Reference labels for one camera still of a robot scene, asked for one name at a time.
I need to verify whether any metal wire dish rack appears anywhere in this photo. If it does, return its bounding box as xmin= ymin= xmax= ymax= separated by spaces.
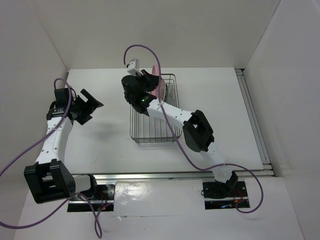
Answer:
xmin=129 ymin=73 xmax=180 ymax=145

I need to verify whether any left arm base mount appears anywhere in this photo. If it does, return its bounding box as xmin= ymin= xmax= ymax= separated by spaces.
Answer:
xmin=67 ymin=183 xmax=116 ymax=213

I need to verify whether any clear glass plate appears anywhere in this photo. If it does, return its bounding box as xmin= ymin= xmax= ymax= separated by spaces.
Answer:
xmin=167 ymin=84 xmax=175 ymax=105

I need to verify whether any pink plastic plate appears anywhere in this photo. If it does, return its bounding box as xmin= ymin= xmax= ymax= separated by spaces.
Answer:
xmin=150 ymin=65 xmax=161 ymax=97

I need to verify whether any blue floral ceramic plate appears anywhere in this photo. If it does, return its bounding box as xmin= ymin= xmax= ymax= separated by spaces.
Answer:
xmin=164 ymin=84 xmax=171 ymax=102

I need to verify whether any white plate with dark rim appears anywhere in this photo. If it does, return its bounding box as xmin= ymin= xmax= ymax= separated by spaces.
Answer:
xmin=160 ymin=79 xmax=167 ymax=102

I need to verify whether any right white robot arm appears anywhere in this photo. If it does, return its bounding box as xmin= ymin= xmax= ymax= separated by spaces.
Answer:
xmin=121 ymin=70 xmax=236 ymax=196

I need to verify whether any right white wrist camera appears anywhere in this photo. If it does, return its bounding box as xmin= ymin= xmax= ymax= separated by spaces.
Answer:
xmin=126 ymin=58 xmax=142 ymax=77

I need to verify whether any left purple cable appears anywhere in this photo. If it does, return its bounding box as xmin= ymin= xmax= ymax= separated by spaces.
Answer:
xmin=0 ymin=78 xmax=115 ymax=238

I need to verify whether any aluminium front rail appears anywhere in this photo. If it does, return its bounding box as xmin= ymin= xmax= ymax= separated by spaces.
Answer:
xmin=93 ymin=169 xmax=275 ymax=183

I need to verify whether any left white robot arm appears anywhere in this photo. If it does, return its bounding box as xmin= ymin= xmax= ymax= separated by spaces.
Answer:
xmin=24 ymin=88 xmax=103 ymax=204

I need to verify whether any aluminium side rail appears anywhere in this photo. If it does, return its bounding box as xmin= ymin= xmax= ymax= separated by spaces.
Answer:
xmin=235 ymin=68 xmax=275 ymax=177

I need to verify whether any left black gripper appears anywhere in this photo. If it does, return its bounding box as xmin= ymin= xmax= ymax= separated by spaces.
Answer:
xmin=70 ymin=89 xmax=103 ymax=126

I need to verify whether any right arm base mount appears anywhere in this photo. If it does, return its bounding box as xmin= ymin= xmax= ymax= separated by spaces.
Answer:
xmin=200 ymin=181 xmax=250 ymax=210

